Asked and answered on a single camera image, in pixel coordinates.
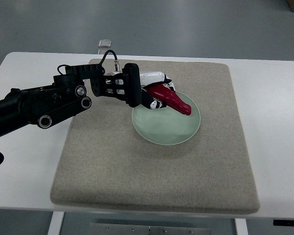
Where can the beige fabric mat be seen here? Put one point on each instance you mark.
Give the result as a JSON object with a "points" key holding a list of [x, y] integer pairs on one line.
{"points": [[106, 164]]}

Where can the white left table leg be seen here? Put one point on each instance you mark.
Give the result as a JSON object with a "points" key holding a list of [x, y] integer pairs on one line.
{"points": [[56, 223]]}

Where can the white right table leg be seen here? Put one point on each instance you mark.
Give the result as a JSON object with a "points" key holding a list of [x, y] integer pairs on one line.
{"points": [[241, 226]]}

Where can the pale green plate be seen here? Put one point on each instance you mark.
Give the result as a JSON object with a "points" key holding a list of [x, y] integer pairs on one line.
{"points": [[167, 126]]}

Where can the black table control panel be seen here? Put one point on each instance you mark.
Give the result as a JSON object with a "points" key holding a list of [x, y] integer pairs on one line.
{"points": [[285, 223]]}

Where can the white table leg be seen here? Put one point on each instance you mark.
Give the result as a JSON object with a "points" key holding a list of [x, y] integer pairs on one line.
{"points": [[241, 226], [56, 223]]}

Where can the red pepper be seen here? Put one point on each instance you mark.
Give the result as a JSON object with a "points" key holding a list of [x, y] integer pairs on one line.
{"points": [[170, 98]]}

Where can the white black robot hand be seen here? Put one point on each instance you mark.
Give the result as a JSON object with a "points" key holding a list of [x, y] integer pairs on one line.
{"points": [[149, 83]]}

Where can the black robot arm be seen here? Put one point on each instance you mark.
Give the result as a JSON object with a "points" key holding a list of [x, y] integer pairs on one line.
{"points": [[66, 97]]}

